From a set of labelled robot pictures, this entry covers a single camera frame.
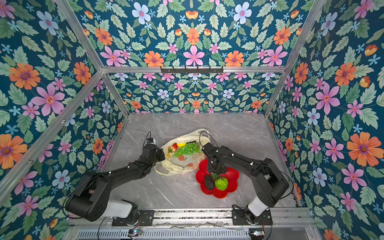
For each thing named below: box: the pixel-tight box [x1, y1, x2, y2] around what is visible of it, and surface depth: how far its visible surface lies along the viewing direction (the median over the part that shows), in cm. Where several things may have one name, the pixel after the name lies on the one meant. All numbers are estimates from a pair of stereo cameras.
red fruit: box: [170, 142, 178, 152], surface depth 98 cm
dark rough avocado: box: [204, 174, 215, 190], surface depth 82 cm
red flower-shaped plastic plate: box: [195, 159, 240, 199], surface depth 83 cm
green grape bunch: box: [172, 142, 201, 158], surface depth 97 cm
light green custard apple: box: [215, 176, 229, 191], surface depth 81 cm
